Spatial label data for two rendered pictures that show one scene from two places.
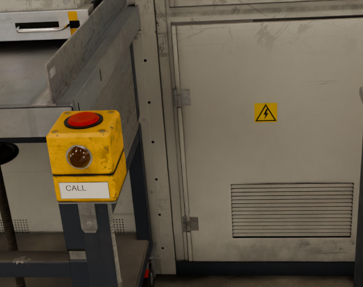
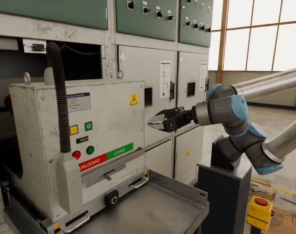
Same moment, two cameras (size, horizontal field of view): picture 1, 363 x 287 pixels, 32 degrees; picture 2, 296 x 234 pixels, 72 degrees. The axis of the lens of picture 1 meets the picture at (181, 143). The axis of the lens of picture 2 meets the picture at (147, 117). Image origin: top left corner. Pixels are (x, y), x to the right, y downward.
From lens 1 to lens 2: 127 cm
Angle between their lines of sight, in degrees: 55
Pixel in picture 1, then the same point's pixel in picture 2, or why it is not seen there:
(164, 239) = not seen: outside the picture
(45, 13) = (138, 175)
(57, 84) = (199, 198)
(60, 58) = (192, 189)
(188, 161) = not seen: hidden behind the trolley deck
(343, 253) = not seen: hidden behind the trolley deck
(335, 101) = (158, 169)
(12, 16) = (128, 182)
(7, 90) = (178, 211)
